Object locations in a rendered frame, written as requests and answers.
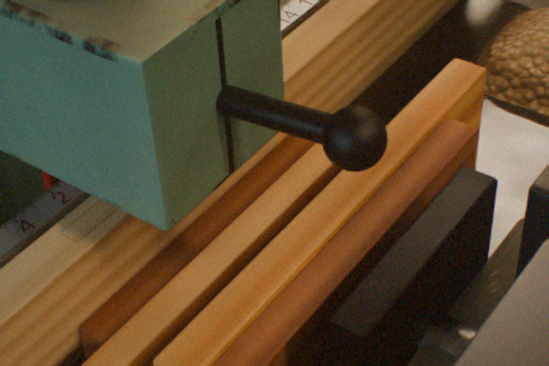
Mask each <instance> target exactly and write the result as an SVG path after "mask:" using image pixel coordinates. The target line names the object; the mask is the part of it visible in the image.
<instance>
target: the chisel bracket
mask: <svg viewBox="0 0 549 366"><path fill-rule="evenodd" d="M227 85H232V86H235V87H241V88H244V89H247V91H250V92H256V93H259V94H262V95H265V96H272V97H274V98H278V99H281V100H285V99H284V80H283V45H282V27H281V9H280V0H0V150H1V151H3V152H5V153H7V154H10V155H12V156H14V157H16V158H18V159H20V160H22V161H25V162H26V163H27V164H29V165H31V166H33V167H35V168H38V169H40V170H42V171H44V172H46V173H48V174H50V175H53V176H54V177H55V178H57V179H59V180H61V181H63V182H67V183H69V184H71V185H73V186H75V187H77V188H79V189H81V190H83V191H84V192H86V193H88V194H90V195H93V196H95V197H97V198H98V199H101V200H103V201H105V202H107V203H110V204H112V206H114V207H116V208H118V209H121V210H123V211H125V212H127V213H129V214H131V215H133V216H136V217H138V218H140V219H141V220H142V221H144V222H146V223H148V224H151V225H153V226H155V227H157V228H159V229H161V230H170V229H171V228H173V227H174V226H175V225H178V224H179V223H180V222H181V221H182V219H183V218H184V217H185V216H187V215H188V214H189V213H190V212H191V211H193V210H194V209H195V208H196V207H197V206H198V205H199V204H200V203H201V202H202V201H204V199H205V198H207V197H208V196H209V195H210V194H211V193H213V192H214V190H215V189H216V188H217V187H218V186H219V185H222V184H223V183H224V182H225V181H226V180H227V179H228V178H229V177H230V176H231V175H232V174H233V173H234V172H235V171H237V170H238V169H240V168H241V167H242V166H243V165H244V164H245V163H246V161H247V160H249V159H250V158H251V157H252V156H253V155H254V154H255V153H257V152H258V151H259V150H260V149H261V148H262V146H263V145H266V144H267V143H268V142H269V141H270V140H271V139H272V138H273V137H274V136H276V135H277V134H278V131H276V130H272V129H269V128H267V127H261V126H258V125H255V124H252V123H247V122H244V121H241V120H238V119H234V118H232V117H230V116H227V115H224V114H219V113H218V112H217V111H216V99H217V97H218V94H219V93H220V91H222V89H224V88H225V87H226V86H227Z"/></svg>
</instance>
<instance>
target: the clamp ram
mask: <svg viewBox="0 0 549 366"><path fill-rule="evenodd" d="M497 189H498V180H497V179H495V178H494V177H492V176H490V175H488V174H485V173H483V172H479V171H476V170H475V169H472V168H469V167H461V168H460V169H459V170H458V171H457V172H456V173H455V174H454V176H453V177H452V178H451V179H450V180H449V181H448V183H447V184H446V185H445V186H444V187H443V188H442V190H441V191H440V192H439V193H438V194H437V195H436V196H435V197H434V198H433V199H432V200H431V201H430V202H429V204H428V206H427V207H426V208H424V209H423V210H422V212H421V213H420V214H419V215H418V216H417V217H416V219H415V221H414V222H413V223H412V224H410V225H409V227H408V228H407V229H406V230H405V231H404V232H403V234H402V235H401V236H400V237H399V238H398V239H397V241H395V242H394V243H393V244H392V245H391V247H390V249H389V250H388V251H387V252H386V253H385V255H384V256H383V257H381V258H380V259H379V260H378V261H377V264H376V265H375V266H374V267H373V268H372V269H371V270H370V271H369V272H368V273H367V274H366V275H365V276H364V278H363V279H362V280H361V281H360V282H359V284H358V285H357V286H356V287H355V288H354V289H352V291H351V293H350V294H349V295H348V296H347V297H346V299H345V300H344V301H343V302H342V303H341V304H340V305H339V307H338V308H336V309H335V311H334V312H333V313H332V314H331V315H330V316H329V317H328V319H327V321H326V323H325V366H405V365H406V364H407V363H408V361H409V360H410V359H411V358H412V357H413V356H414V354H415V353H416V352H417V350H418V349H419V348H420V346H421V345H427V344H432V345H434V346H437V348H440V349H441V350H444V351H446V352H448V353H450V354H453V355H456V356H457V357H458V356H459V355H460V354H461V353H462V351H463V350H464V349H465V347H466V346H467V345H468V343H469V342H470V341H471V339H472V338H473V337H474V336H475V334H476V332H477V330H478V328H476V327H474V326H472V325H470V324H466V323H464V322H462V321H461V320H459V319H458V318H455V317H453V316H451V315H449V314H448V313H447V312H448V310H449V309H450V307H451V306H453V304H454V302H455V301H456V300H457V299H458V298H459V297H460V295H461V294H462V292H463V291H464V289H465V288H466V287H467V286H468V285H469V283H470V282H471V281H472V280H473V279H474V278H475V275H476V274H477V273H478V271H479V270H480V268H482V267H483V266H484V264H485V263H486V262H487V260H488V259H489V245H490V239H491V231H492V224H493V211H494V204H495V203H496V197H497Z"/></svg>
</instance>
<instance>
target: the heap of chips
mask: <svg viewBox="0 0 549 366"><path fill-rule="evenodd" d="M470 62H471V64H473V65H477V66H479V67H483V68H486V70H487V71H486V79H485V87H484V94H485V95H487V96H491V97H493V98H497V99H499V100H504V101H506V102H510V103H512V104H514V105H516V106H519V107H521V108H525V109H529V110H531V111H533V112H536V113H540V114H544V115H546V116H548V117H549V9H548V7H544V8H543V9H536V10H532V11H527V12H525V11H519V12H518V13H517V14H516V15H515V16H514V17H513V18H512V19H511V20H510V22H509V23H507V24H506V25H505V26H504V27H503V28H502V29H501V30H500V31H499V32H498V33H497V34H496V36H495V37H493V38H492V39H491V40H490V41H489V42H488V43H487V44H486V46H485V47H484V48H483V50H482V51H480V52H479V53H478V54H477V55H476V56H475V57H474V58H473V59H472V60H471V61H470Z"/></svg>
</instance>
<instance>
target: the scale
mask: <svg viewBox="0 0 549 366"><path fill-rule="evenodd" d="M320 1H321V0H289V1H288V2H286V3H285V5H284V6H282V7H281V8H280V9H281V27H282V32H283V31H284V30H285V29H286V28H288V27H289V26H290V25H292V24H293V23H295V22H296V21H298V20H299V18H300V17H301V16H303V15H304V14H305V13H307V12H308V11H309V10H311V9H312V8H313V7H315V6H316V4H317V3H318V2H320ZM83 193H85V192H84V191H83V190H81V189H79V188H77V187H75V186H73V185H71V184H69V183H67V182H63V181H58V182H57V183H56V184H54V185H53V186H52V187H50V188H49V189H48V190H47V191H46V192H45V193H43V194H42V195H41V196H39V197H38V198H37V199H35V200H34V201H33V202H31V203H30V204H29V206H27V207H26V208H25V209H22V210H21V211H20V212H18V213H17V214H16V215H14V216H13V217H12V218H11V219H10V220H9V221H7V222H6V223H5V224H4V225H2V226H1V227H0V260H1V259H2V258H4V257H5V256H6V255H7V254H8V253H9V252H12V251H13V250H14V249H15V248H17V246H18V245H19V244H20V243H22V242H23V241H25V240H26V239H27V238H28V237H30V236H31V235H32V234H34V232H35V231H36V230H39V229H40V228H41V227H42V226H43V225H45V224H46V223H47V222H49V220H51V219H52V218H53V217H54V216H55V215H57V214H58V213H59V212H60V211H62V210H63V209H64V208H67V207H68V206H69V204H70V203H72V202H73V201H74V200H75V199H76V198H77V197H79V196H81V195H82V194H83Z"/></svg>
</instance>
